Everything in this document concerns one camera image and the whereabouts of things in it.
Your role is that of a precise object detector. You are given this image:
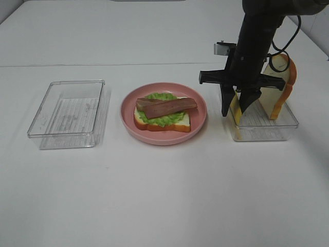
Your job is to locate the pink round plate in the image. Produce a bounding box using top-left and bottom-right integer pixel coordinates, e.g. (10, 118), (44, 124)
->
(120, 82), (207, 146)

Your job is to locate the yellow cheese slice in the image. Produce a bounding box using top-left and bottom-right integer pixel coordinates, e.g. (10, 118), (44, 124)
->
(230, 92), (243, 126)

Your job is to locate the clear plastic tray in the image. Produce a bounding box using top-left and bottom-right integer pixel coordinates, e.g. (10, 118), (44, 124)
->
(223, 100), (299, 142)
(27, 80), (110, 150)

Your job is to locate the green lettuce leaf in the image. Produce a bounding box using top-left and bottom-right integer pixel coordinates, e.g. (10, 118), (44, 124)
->
(134, 93), (190, 128)

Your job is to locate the bacon strip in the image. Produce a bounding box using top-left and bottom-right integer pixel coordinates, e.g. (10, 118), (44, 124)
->
(136, 98), (164, 110)
(141, 98), (197, 119)

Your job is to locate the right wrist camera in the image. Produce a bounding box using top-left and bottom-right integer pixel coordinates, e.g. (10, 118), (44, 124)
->
(214, 41), (236, 56)

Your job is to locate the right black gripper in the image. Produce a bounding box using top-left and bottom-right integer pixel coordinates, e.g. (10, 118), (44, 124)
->
(199, 15), (285, 117)

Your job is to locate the bread slice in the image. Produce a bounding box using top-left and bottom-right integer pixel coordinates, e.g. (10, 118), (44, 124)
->
(259, 59), (297, 120)
(133, 93), (197, 132)

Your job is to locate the left clear plastic tray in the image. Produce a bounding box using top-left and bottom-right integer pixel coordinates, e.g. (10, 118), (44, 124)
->
(27, 80), (110, 150)

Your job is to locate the right clear plastic tray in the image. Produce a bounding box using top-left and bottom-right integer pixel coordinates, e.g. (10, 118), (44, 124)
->
(223, 100), (299, 142)

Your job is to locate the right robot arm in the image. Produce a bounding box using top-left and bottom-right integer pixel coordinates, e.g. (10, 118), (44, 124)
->
(199, 1), (328, 116)

